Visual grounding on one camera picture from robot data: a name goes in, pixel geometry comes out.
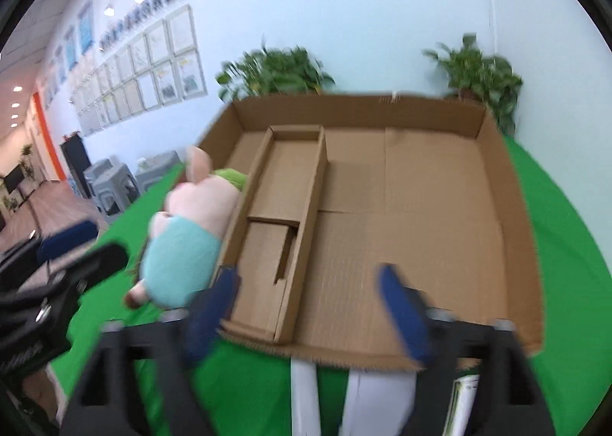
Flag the pink pig plush toy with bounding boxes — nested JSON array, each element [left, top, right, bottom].
[[124, 146, 247, 310]]

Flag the white rectangular device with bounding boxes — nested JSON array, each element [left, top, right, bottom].
[[338, 370, 417, 436]]

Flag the narrow cardboard divider box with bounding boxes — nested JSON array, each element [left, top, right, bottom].
[[219, 125, 328, 345]]

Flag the white hair dryer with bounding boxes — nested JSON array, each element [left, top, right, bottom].
[[290, 358, 322, 436]]

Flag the grey plastic stool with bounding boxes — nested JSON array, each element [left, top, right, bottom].
[[84, 150, 182, 223]]

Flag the black cabinet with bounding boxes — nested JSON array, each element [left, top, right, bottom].
[[60, 132, 91, 199]]

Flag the green table cloth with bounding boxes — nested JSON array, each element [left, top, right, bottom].
[[52, 141, 611, 435]]

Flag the large flat cardboard tray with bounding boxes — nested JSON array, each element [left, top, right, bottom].
[[200, 94, 544, 371]]

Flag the left potted green plant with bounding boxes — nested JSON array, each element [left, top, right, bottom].
[[216, 44, 335, 102]]

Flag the potted green plant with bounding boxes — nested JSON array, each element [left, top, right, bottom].
[[421, 33, 524, 137], [216, 44, 335, 102]]

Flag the right potted green plant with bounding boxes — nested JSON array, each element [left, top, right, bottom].
[[421, 33, 524, 137]]

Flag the framed certificates on wall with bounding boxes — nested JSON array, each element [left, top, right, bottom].
[[37, 2, 214, 142]]

